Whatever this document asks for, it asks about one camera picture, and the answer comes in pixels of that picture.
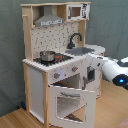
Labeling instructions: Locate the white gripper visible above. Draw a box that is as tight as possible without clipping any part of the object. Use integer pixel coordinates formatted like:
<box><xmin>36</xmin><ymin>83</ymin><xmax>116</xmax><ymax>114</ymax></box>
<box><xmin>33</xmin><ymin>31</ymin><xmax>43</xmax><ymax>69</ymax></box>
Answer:
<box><xmin>86</xmin><ymin>53</ymin><xmax>108</xmax><ymax>71</ymax></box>

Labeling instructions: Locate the black toy stovetop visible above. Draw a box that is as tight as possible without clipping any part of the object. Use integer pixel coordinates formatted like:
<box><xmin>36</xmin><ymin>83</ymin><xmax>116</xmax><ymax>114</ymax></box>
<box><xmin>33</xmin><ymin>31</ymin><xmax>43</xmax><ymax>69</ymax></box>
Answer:
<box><xmin>33</xmin><ymin>52</ymin><xmax>74</xmax><ymax>66</ymax></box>

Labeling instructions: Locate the white oven door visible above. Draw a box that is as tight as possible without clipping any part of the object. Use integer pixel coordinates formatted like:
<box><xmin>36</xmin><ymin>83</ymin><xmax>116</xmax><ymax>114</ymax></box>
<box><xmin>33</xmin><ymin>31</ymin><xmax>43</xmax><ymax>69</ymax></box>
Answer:
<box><xmin>49</xmin><ymin>86</ymin><xmax>96</xmax><ymax>128</ymax></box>

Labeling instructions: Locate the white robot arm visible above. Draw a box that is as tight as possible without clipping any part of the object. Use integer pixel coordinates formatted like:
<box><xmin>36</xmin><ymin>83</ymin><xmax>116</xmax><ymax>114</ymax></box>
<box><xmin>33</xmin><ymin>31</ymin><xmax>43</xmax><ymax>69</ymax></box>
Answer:
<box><xmin>86</xmin><ymin>53</ymin><xmax>128</xmax><ymax>90</ymax></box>

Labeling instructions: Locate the silver toy pot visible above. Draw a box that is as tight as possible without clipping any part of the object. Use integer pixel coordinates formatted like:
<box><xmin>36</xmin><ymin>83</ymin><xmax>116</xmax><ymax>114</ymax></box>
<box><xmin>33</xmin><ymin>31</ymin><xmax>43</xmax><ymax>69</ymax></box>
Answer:
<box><xmin>40</xmin><ymin>51</ymin><xmax>55</xmax><ymax>61</ymax></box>

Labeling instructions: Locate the right red stove knob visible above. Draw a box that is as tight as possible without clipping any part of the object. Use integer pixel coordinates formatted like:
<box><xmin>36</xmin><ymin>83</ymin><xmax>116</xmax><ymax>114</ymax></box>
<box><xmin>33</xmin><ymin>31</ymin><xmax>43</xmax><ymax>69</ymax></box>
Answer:
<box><xmin>72</xmin><ymin>66</ymin><xmax>78</xmax><ymax>72</ymax></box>

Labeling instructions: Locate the grey range hood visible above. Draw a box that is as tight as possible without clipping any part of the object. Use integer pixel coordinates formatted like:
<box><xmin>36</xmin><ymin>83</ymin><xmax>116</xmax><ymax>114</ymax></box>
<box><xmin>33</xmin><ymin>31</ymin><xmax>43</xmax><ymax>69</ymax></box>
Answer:
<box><xmin>35</xmin><ymin>5</ymin><xmax>64</xmax><ymax>27</ymax></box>

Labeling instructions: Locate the white cabinet door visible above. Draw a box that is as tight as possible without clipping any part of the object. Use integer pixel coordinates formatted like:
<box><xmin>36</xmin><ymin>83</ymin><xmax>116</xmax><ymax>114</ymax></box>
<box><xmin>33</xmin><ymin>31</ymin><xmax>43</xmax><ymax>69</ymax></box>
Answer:
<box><xmin>80</xmin><ymin>62</ymin><xmax>101</xmax><ymax>96</ymax></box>

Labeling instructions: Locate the red stove knob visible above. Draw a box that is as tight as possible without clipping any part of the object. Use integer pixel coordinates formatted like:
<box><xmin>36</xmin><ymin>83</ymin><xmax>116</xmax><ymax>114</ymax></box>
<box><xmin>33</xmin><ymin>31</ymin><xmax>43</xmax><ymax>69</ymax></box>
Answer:
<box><xmin>54</xmin><ymin>73</ymin><xmax>60</xmax><ymax>79</ymax></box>
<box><xmin>72</xmin><ymin>66</ymin><xmax>78</xmax><ymax>72</ymax></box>

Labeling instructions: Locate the black toy faucet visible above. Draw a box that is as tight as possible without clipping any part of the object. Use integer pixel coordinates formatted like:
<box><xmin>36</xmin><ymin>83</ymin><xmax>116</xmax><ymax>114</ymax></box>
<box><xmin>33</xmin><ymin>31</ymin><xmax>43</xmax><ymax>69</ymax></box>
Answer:
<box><xmin>67</xmin><ymin>33</ymin><xmax>83</xmax><ymax>49</ymax></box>

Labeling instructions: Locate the left red stove knob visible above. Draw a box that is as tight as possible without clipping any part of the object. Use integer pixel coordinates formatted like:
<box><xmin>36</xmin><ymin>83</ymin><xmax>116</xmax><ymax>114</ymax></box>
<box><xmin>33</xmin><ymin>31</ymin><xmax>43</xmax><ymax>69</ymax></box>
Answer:
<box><xmin>54</xmin><ymin>73</ymin><xmax>60</xmax><ymax>79</ymax></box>

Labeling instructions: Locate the grey toy sink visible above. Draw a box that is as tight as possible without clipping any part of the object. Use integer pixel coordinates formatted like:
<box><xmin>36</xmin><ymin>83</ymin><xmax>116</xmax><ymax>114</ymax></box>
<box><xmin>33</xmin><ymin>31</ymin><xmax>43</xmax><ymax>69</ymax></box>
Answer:
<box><xmin>66</xmin><ymin>47</ymin><xmax>94</xmax><ymax>56</ymax></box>

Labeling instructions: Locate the toy microwave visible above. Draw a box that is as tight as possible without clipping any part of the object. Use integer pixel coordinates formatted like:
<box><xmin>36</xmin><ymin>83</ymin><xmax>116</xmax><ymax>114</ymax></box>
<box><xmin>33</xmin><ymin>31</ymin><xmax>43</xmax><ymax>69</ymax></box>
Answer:
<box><xmin>67</xmin><ymin>4</ymin><xmax>88</xmax><ymax>20</ymax></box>

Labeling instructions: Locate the wooden toy kitchen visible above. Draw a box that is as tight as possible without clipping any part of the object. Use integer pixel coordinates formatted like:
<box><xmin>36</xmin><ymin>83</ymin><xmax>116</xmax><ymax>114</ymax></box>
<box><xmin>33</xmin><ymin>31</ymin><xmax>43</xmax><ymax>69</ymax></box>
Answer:
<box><xmin>22</xmin><ymin>2</ymin><xmax>105</xmax><ymax>128</ymax></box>

